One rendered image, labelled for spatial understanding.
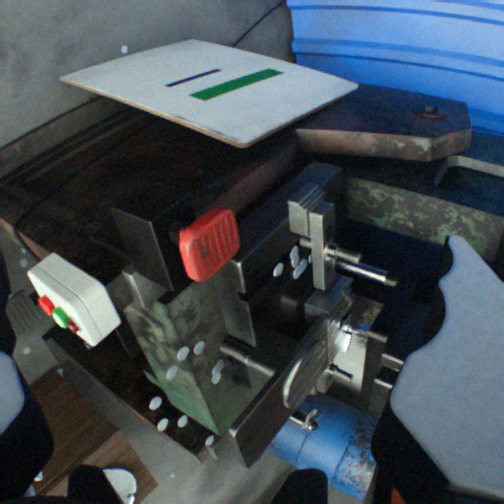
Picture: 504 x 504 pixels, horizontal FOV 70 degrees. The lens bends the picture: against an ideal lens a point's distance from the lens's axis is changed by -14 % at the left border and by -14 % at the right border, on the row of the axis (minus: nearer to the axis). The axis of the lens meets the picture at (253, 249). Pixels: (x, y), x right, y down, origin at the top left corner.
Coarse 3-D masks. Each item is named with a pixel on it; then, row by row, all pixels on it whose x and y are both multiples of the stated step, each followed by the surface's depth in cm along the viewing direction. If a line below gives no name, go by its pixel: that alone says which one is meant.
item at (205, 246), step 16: (224, 208) 40; (192, 224) 38; (208, 224) 38; (224, 224) 40; (192, 240) 37; (208, 240) 39; (224, 240) 41; (192, 256) 38; (208, 256) 39; (224, 256) 42; (192, 272) 39; (208, 272) 40
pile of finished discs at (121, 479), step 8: (104, 472) 94; (112, 472) 96; (120, 472) 98; (128, 472) 100; (112, 480) 96; (120, 480) 99; (128, 480) 102; (120, 488) 100; (128, 488) 103; (120, 496) 101; (128, 496) 105
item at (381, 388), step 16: (416, 304) 64; (416, 320) 61; (400, 336) 59; (416, 336) 59; (384, 352) 57; (400, 352) 57; (384, 368) 58; (400, 368) 57; (384, 384) 56; (384, 400) 58
